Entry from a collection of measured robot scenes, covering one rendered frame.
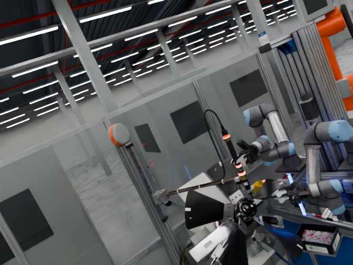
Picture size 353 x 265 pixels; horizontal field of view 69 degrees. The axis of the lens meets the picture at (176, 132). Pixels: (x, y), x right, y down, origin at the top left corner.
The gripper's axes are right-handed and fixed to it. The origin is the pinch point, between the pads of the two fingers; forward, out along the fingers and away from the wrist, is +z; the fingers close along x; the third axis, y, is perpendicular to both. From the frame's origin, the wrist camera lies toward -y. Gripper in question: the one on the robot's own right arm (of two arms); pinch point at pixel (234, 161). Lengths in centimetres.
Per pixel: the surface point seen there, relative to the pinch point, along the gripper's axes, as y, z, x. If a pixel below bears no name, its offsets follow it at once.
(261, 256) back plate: 62, 8, 3
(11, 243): -9, 112, 91
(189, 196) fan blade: 7.5, 28.0, 17.4
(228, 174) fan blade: 10.4, -2.9, 12.2
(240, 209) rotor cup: 24.2, 12.8, -1.9
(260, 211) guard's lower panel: 86, -68, 60
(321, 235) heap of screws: 63, -21, -22
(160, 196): 10, 27, 53
